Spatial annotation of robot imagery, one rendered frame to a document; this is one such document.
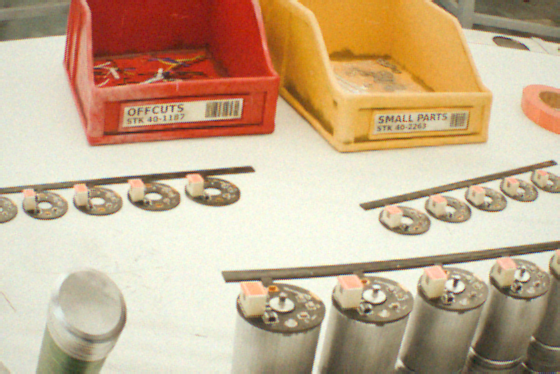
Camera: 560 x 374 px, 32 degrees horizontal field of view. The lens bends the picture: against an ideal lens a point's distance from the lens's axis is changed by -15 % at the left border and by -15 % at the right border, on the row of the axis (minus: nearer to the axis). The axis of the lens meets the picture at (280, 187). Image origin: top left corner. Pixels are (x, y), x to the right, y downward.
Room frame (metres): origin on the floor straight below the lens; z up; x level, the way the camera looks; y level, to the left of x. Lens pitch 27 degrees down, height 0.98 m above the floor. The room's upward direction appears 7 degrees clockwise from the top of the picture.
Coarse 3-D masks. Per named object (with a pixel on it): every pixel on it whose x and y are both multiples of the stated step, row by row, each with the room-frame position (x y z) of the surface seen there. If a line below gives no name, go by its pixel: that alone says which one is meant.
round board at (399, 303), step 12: (372, 276) 0.28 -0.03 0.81; (372, 288) 0.27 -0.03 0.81; (384, 288) 0.27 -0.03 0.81; (396, 288) 0.27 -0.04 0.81; (336, 300) 0.26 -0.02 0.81; (396, 300) 0.26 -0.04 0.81; (408, 300) 0.27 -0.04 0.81; (348, 312) 0.26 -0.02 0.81; (360, 312) 0.26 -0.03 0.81; (372, 312) 0.26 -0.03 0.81; (396, 312) 0.26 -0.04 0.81; (408, 312) 0.26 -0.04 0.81
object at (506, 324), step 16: (496, 304) 0.28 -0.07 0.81; (512, 304) 0.27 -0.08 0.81; (528, 304) 0.27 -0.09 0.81; (480, 320) 0.28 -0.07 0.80; (496, 320) 0.27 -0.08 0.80; (512, 320) 0.27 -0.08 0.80; (528, 320) 0.27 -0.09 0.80; (480, 336) 0.28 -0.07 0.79; (496, 336) 0.27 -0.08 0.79; (512, 336) 0.27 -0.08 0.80; (528, 336) 0.28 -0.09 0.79; (480, 352) 0.28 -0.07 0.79; (496, 352) 0.27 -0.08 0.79; (512, 352) 0.27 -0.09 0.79; (464, 368) 0.28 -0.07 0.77; (480, 368) 0.27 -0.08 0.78; (496, 368) 0.27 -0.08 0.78; (512, 368) 0.27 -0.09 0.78
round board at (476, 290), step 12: (420, 276) 0.28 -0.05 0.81; (468, 276) 0.28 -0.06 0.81; (420, 288) 0.27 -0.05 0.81; (468, 288) 0.27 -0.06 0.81; (480, 288) 0.28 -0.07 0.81; (432, 300) 0.27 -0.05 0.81; (444, 300) 0.27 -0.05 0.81; (456, 300) 0.27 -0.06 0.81; (468, 300) 0.27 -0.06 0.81; (480, 300) 0.27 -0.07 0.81
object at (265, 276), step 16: (432, 256) 0.29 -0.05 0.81; (448, 256) 0.29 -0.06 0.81; (464, 256) 0.29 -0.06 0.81; (480, 256) 0.30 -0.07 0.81; (496, 256) 0.30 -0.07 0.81; (224, 272) 0.27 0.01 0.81; (240, 272) 0.27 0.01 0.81; (256, 272) 0.27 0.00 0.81; (272, 272) 0.27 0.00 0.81; (288, 272) 0.27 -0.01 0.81; (304, 272) 0.28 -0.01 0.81; (320, 272) 0.28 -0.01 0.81; (336, 272) 0.28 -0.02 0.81; (352, 272) 0.28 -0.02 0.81; (368, 272) 0.28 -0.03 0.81
